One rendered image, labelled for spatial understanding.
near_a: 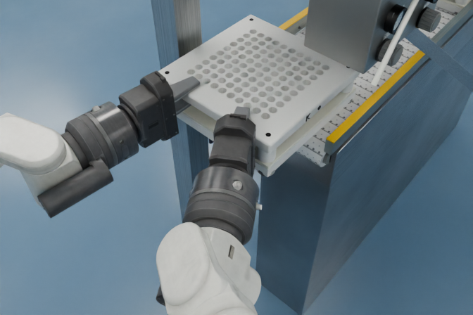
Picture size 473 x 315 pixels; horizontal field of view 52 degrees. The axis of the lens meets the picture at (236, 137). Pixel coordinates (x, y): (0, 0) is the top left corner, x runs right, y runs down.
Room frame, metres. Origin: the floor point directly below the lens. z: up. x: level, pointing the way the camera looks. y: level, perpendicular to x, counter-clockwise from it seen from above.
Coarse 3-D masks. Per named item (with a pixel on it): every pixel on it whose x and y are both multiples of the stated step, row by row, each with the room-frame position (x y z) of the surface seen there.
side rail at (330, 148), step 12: (468, 12) 0.98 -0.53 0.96; (456, 24) 0.94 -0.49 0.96; (444, 36) 0.89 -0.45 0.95; (420, 60) 0.81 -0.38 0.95; (408, 72) 0.77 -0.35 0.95; (396, 84) 0.73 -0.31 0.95; (384, 96) 0.70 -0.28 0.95; (372, 108) 0.67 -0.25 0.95; (360, 120) 0.64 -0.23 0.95; (348, 132) 0.61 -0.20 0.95; (336, 144) 0.58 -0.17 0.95
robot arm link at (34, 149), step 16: (0, 128) 0.45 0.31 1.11; (16, 128) 0.45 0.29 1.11; (32, 128) 0.45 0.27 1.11; (48, 128) 0.46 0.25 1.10; (0, 144) 0.43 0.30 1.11; (16, 144) 0.43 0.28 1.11; (32, 144) 0.43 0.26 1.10; (48, 144) 0.43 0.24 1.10; (64, 144) 0.44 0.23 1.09; (0, 160) 0.41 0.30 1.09; (16, 160) 0.41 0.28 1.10; (32, 160) 0.40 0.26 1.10; (48, 160) 0.41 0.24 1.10
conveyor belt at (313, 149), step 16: (448, 16) 1.02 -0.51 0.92; (304, 32) 0.95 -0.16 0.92; (432, 32) 0.95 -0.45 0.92; (416, 48) 0.89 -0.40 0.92; (400, 64) 0.83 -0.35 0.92; (368, 80) 0.78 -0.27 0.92; (384, 80) 0.78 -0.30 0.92; (368, 96) 0.73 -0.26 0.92; (352, 112) 0.68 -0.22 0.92; (304, 144) 0.61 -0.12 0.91; (320, 144) 0.60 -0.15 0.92; (320, 160) 0.58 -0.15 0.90
